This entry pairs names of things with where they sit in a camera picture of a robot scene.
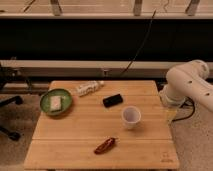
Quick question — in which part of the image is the red chili pepper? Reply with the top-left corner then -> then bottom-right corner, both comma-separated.
94,137 -> 116,155

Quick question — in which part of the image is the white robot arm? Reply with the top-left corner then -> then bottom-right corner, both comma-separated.
159,60 -> 213,112

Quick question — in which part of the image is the white paper cup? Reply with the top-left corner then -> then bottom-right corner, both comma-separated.
121,106 -> 141,130

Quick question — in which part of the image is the black rectangular box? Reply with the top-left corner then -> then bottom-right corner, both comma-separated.
103,94 -> 123,108

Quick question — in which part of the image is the clear plastic bottle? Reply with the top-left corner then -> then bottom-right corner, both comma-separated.
76,81 -> 104,96

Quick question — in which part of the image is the green round plate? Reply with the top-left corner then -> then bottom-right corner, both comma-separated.
40,88 -> 73,116

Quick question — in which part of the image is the white sponge block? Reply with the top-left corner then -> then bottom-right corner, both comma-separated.
50,96 -> 62,111

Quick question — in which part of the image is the black office chair base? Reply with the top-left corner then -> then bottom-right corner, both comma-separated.
0,63 -> 34,142

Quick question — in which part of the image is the black hanging cable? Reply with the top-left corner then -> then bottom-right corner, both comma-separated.
119,9 -> 157,77

